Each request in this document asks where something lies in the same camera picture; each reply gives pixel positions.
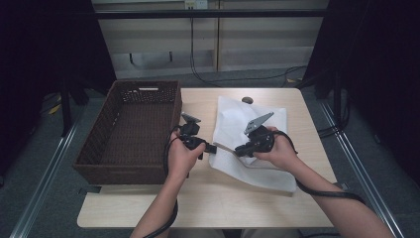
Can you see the brown wicker basket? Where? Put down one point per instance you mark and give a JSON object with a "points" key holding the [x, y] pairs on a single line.
{"points": [[99, 172]]}

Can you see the dark round table grommet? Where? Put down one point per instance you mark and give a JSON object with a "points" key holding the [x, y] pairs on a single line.
{"points": [[247, 100]]}

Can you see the person's right leg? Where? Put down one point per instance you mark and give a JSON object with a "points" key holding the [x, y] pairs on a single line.
{"points": [[270, 234]]}

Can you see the black curtain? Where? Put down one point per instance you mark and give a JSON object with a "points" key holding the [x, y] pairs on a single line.
{"points": [[379, 49], [33, 49]]}

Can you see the person's left leg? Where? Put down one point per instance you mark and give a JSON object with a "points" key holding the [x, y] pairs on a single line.
{"points": [[198, 234]]}

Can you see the white wall outlet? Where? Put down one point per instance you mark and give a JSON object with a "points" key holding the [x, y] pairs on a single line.
{"points": [[196, 4]]}

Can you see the black horizontal bar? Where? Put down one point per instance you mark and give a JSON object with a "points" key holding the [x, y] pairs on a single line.
{"points": [[211, 14]]}

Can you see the person's right hand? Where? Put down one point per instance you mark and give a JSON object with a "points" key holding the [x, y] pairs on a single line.
{"points": [[282, 153]]}

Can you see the metal floor rail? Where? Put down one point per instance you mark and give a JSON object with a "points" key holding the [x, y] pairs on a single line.
{"points": [[379, 201], [45, 175]]}

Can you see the person's left hand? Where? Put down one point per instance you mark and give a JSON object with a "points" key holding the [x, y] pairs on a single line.
{"points": [[181, 162]]}

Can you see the black metal stand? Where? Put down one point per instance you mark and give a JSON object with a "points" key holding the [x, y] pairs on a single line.
{"points": [[66, 109]]}

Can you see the yellow floor tape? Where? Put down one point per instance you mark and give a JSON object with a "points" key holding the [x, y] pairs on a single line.
{"points": [[54, 109]]}

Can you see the person's leg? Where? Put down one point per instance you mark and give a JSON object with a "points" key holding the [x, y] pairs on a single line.
{"points": [[198, 234], [270, 234]]}

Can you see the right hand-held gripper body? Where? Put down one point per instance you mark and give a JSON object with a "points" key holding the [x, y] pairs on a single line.
{"points": [[262, 140]]}

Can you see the white mesh laundry bag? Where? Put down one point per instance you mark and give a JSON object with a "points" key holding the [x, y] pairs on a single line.
{"points": [[231, 122]]}

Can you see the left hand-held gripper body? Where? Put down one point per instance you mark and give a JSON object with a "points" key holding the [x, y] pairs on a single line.
{"points": [[191, 139]]}

